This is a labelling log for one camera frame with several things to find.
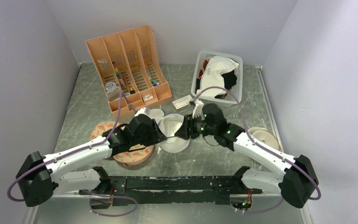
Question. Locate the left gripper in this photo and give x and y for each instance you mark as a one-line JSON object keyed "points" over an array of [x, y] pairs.
{"points": [[156, 134]]}

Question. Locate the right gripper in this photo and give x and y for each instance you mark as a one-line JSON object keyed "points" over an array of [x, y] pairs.
{"points": [[187, 129]]}

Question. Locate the white mesh laundry bag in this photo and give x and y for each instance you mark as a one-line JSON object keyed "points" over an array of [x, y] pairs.
{"points": [[169, 124]]}

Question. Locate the white bra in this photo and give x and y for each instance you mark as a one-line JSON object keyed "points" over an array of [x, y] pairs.
{"points": [[218, 71]]}

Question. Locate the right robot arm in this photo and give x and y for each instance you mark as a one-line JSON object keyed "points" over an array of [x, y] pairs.
{"points": [[294, 178]]}

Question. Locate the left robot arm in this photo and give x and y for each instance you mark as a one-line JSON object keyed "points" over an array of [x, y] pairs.
{"points": [[40, 177]]}

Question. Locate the floral peach bra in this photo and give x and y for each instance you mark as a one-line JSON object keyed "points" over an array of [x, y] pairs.
{"points": [[137, 154]]}

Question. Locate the pink bra in basket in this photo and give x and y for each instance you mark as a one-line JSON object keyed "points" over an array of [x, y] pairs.
{"points": [[205, 63]]}

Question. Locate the beige bra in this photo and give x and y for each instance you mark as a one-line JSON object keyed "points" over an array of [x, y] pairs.
{"points": [[263, 135]]}

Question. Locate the white grey deli box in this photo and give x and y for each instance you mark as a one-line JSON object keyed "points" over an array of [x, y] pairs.
{"points": [[182, 103]]}

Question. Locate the small white staples box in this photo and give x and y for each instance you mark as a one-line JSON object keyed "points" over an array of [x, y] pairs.
{"points": [[148, 97]]}

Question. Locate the white plastic basket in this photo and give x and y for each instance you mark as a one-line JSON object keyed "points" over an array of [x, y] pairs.
{"points": [[234, 95]]}

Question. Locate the round patterned tape roll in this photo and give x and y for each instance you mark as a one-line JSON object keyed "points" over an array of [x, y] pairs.
{"points": [[110, 86]]}

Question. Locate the rainbow coloured pen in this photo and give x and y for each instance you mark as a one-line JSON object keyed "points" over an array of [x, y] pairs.
{"points": [[119, 76]]}

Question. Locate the orange plastic file organizer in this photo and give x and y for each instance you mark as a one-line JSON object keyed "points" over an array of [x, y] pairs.
{"points": [[135, 54]]}

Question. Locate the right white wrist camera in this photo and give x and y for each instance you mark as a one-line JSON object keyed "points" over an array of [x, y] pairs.
{"points": [[198, 106]]}

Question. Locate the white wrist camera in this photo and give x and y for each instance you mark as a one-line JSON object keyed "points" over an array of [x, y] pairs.
{"points": [[198, 106], [143, 111]]}

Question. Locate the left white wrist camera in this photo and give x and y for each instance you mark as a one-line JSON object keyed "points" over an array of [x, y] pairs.
{"points": [[143, 111]]}

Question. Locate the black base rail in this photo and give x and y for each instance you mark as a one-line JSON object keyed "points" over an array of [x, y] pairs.
{"points": [[176, 189]]}

